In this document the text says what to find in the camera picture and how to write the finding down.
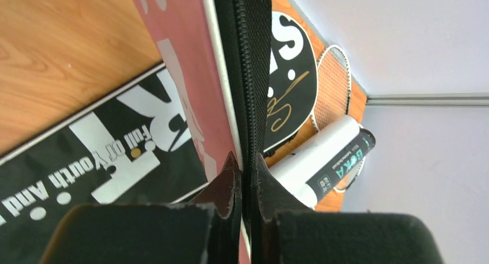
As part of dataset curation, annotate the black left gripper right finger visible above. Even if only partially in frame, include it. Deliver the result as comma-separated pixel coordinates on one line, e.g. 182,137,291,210
250,154,443,263

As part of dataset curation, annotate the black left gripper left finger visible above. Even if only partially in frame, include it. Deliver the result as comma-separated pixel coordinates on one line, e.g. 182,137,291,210
41,154,242,263

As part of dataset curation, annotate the white shuttlecock tube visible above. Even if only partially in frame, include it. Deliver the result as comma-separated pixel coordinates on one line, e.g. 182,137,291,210
270,115,363,203

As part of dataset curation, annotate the black shuttlecock tube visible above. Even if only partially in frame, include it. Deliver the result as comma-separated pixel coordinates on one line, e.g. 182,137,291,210
299,128,376,208

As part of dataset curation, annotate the black racket cover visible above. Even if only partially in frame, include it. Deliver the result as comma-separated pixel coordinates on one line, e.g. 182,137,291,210
1,10,318,263

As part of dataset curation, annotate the white racket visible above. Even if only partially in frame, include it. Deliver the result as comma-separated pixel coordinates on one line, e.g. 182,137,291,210
333,157,366,193
311,44,352,131

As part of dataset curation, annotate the pink racket cover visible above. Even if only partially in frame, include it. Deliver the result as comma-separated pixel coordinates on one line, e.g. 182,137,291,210
133,0,272,263

